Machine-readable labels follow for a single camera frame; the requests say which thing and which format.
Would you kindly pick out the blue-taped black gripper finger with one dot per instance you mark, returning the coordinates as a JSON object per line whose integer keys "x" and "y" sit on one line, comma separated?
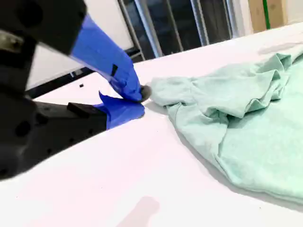
{"x": 118, "y": 111}
{"x": 101, "y": 54}

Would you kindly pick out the pale green T-shirt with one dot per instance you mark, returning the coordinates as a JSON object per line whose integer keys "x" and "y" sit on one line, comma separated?
{"x": 248, "y": 118}

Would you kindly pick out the grey metal shelving rack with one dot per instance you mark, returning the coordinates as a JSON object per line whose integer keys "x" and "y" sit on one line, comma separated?
{"x": 165, "y": 26}

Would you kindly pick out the brown cardboard box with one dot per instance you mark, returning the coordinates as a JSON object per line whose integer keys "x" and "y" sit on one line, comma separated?
{"x": 279, "y": 14}

